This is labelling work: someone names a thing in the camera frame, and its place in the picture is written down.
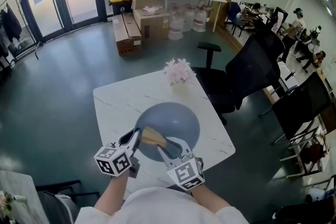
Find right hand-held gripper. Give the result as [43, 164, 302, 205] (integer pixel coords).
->
[156, 137, 205, 191]

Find grey marble side table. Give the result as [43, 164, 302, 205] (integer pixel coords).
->
[0, 170, 44, 224]

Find metal chair brown seat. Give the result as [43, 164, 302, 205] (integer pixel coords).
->
[279, 125, 329, 179]

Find pink flowers in glass vase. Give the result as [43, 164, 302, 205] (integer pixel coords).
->
[0, 191, 27, 221]

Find big blue plate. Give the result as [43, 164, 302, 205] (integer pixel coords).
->
[134, 102, 201, 162]

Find grey padded chair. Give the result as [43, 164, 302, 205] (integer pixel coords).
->
[35, 179, 101, 224]

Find black mesh visitor chair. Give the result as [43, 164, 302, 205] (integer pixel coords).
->
[271, 72, 332, 145]

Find dark hanging jacket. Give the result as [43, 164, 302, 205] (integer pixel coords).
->
[0, 4, 23, 43]

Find clear water jug red cap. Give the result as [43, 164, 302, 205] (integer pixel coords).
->
[170, 4, 185, 22]
[193, 4, 208, 33]
[169, 18, 185, 41]
[183, 4, 196, 33]

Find blue chair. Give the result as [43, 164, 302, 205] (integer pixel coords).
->
[225, 2, 249, 36]

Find black mesh office chair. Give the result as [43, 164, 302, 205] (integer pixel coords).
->
[191, 31, 286, 124]

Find brown wooden board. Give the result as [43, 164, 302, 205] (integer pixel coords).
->
[214, 0, 234, 30]

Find white round device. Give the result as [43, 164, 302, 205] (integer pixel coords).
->
[306, 187, 329, 204]

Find medium stacked cardboard box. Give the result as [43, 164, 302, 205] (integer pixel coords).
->
[132, 0, 164, 10]

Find person's left forearm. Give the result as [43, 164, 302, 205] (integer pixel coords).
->
[93, 175, 131, 216]

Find white marble table black legs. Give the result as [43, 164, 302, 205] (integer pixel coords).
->
[93, 69, 236, 194]

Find black bin yellow lid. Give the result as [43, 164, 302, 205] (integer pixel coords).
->
[108, 0, 133, 17]

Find pink flowers in white vase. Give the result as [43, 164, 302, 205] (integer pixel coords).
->
[163, 58, 197, 95]

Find long flat cardboard box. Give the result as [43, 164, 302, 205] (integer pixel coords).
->
[112, 12, 144, 57]

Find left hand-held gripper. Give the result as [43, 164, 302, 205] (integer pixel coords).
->
[93, 127, 144, 179]

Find black clothes rack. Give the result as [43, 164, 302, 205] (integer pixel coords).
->
[0, 0, 40, 72]

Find yellow sponge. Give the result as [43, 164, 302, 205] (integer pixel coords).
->
[141, 126, 167, 149]

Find person's right forearm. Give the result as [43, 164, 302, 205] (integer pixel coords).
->
[191, 183, 232, 216]

